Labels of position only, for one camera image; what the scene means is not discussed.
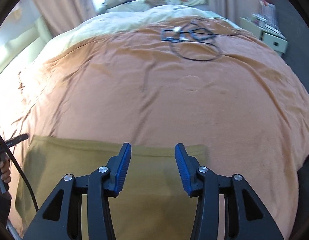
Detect beige curtain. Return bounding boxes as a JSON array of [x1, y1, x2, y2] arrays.
[[33, 0, 96, 36]]

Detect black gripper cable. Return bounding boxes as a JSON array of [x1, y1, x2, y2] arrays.
[[0, 127, 40, 213]]

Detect black cable on bed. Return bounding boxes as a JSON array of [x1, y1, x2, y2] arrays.
[[160, 17, 243, 62]]

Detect person's left hand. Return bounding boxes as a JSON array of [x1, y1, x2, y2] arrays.
[[0, 159, 11, 184]]

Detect pale yellow duvet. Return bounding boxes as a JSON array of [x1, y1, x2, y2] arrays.
[[36, 0, 240, 62]]

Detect orange bed blanket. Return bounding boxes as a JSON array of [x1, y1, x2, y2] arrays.
[[0, 17, 309, 239]]

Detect olive green cloth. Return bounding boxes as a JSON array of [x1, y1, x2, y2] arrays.
[[16, 135, 197, 239]]

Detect books on cabinet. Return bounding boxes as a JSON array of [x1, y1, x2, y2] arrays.
[[252, 0, 280, 33]]

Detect white bedside cabinet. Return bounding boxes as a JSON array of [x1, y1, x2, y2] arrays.
[[239, 17, 289, 56]]

